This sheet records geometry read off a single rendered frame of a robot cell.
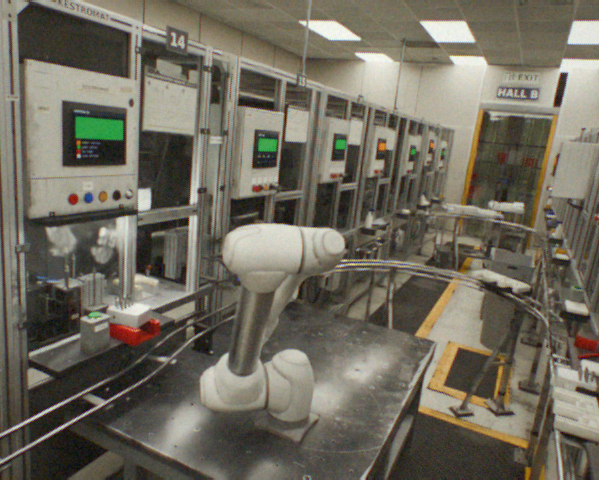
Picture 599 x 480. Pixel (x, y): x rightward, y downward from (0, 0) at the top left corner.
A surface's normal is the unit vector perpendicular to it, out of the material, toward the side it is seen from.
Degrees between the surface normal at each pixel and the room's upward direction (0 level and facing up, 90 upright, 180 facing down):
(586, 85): 90
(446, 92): 90
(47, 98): 90
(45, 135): 90
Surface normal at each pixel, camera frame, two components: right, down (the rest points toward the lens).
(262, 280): 0.07, 0.69
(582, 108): -0.44, 0.16
